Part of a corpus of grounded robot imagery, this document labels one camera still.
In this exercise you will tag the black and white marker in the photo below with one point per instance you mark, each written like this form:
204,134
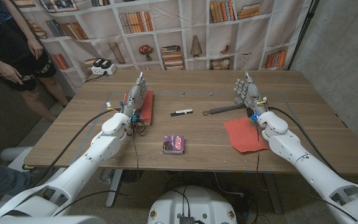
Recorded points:
183,111

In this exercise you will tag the red origami paper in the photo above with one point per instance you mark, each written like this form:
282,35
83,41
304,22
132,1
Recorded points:
242,137

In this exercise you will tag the standing person in black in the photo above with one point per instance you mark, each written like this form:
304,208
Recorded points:
5,40

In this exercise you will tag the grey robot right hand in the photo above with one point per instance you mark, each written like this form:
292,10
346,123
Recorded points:
252,93

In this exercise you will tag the white power adapter box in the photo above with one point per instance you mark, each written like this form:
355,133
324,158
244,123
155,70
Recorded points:
102,69

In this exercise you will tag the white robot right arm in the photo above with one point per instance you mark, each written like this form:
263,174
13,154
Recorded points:
315,174

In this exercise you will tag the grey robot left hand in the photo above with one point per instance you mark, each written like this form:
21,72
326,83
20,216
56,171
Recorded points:
135,96

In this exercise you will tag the printed bookshelf backdrop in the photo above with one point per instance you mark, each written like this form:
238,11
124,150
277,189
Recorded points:
182,31

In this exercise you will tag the red hardcover book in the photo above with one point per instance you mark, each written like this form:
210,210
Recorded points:
148,105

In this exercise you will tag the purple jello box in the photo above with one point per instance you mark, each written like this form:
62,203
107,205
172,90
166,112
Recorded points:
173,144

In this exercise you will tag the black backdrop stand pole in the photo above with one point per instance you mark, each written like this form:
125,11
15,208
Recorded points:
303,34

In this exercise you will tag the white table leg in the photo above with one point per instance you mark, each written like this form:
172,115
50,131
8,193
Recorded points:
114,186

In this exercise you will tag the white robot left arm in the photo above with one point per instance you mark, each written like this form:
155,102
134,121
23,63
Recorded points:
82,161

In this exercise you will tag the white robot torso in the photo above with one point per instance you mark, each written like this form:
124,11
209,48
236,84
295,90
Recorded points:
194,205

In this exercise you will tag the grey hair brush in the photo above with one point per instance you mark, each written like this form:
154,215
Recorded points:
225,109

